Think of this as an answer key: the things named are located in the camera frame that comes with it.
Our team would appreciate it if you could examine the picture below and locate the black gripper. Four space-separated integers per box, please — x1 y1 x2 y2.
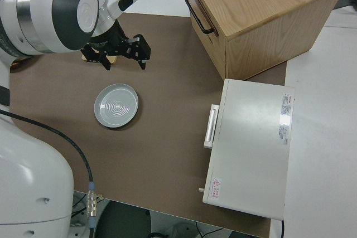
80 22 152 71

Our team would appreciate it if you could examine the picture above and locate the gray round plate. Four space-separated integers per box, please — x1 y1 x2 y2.
94 83 140 129

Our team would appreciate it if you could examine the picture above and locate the wooden mug stand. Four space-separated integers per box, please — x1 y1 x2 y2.
80 54 118 65

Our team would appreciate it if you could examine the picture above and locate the brown table mat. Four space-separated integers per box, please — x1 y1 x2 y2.
9 12 288 238

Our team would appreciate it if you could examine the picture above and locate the white toaster oven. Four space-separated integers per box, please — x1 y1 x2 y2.
197 78 296 221

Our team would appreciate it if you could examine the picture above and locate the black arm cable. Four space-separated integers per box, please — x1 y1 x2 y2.
0 109 99 238

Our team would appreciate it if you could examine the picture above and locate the wooden box with black handle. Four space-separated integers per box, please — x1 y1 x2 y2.
181 0 346 81

